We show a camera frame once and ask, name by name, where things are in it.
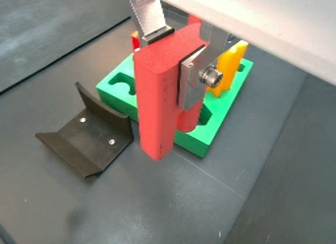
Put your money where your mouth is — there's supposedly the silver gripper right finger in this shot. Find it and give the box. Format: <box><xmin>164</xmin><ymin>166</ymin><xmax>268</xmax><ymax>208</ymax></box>
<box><xmin>179</xmin><ymin>22</ymin><xmax>240</xmax><ymax>110</ymax></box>

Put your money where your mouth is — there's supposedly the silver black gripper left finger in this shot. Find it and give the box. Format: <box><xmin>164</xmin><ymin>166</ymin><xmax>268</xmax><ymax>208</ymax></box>
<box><xmin>130</xmin><ymin>0</ymin><xmax>175</xmax><ymax>45</ymax></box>

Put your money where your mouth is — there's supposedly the red square-circle peg block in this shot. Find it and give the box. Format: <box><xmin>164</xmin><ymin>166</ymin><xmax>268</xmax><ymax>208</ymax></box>
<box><xmin>134</xmin><ymin>24</ymin><xmax>206</xmax><ymax>160</ymax></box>

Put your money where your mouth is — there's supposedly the green shape sorter board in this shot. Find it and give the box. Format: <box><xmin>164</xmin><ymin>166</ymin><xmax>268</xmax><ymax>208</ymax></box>
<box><xmin>96</xmin><ymin>55</ymin><xmax>254</xmax><ymax>157</ymax></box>

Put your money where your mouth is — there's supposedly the yellow star block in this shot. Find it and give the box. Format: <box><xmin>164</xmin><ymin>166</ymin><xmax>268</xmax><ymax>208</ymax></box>
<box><xmin>208</xmin><ymin>40</ymin><xmax>248</xmax><ymax>97</ymax></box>

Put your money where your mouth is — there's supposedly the red rectangular block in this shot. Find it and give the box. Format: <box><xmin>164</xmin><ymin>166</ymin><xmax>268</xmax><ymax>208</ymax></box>
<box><xmin>130</xmin><ymin>14</ymin><xmax>203</xmax><ymax>54</ymax></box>

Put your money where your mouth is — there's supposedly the black angled holder bracket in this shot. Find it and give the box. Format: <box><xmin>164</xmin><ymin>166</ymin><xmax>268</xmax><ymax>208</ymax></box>
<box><xmin>36</xmin><ymin>83</ymin><xmax>134</xmax><ymax>178</ymax></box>

